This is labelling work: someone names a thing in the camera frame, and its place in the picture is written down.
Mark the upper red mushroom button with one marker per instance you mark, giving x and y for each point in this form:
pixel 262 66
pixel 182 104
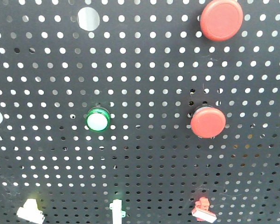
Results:
pixel 221 19

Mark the lower red mushroom button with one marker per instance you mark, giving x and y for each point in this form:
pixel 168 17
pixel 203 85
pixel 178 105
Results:
pixel 207 122

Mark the yellow lit toggle switch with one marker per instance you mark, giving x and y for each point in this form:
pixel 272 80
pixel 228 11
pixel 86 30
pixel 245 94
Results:
pixel 30 212

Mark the black perforated pegboard panel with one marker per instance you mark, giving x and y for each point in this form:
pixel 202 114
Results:
pixel 148 63

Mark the red mushroom button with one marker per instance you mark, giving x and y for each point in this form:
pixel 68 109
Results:
pixel 221 19
pixel 207 122

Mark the red lit toggle switch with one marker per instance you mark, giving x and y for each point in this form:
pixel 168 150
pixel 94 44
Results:
pixel 201 211

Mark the green-white lit toggle switch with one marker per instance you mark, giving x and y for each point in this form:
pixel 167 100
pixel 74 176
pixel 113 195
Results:
pixel 117 213

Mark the green illuminated push button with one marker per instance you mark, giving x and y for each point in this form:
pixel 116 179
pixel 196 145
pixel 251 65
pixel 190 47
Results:
pixel 98 119

